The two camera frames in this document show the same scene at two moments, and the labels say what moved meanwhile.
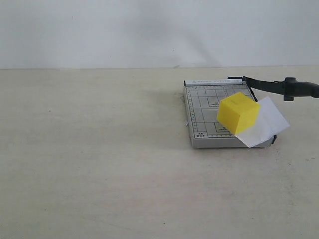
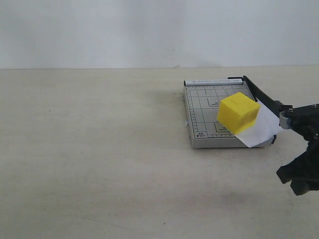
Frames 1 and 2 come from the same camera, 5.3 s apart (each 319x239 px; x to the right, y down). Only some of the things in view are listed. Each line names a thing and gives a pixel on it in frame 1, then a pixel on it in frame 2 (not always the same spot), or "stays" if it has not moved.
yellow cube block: (238, 112) stays
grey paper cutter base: (203, 98) stays
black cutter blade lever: (289, 88) -> (259, 95)
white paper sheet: (269, 123) stays
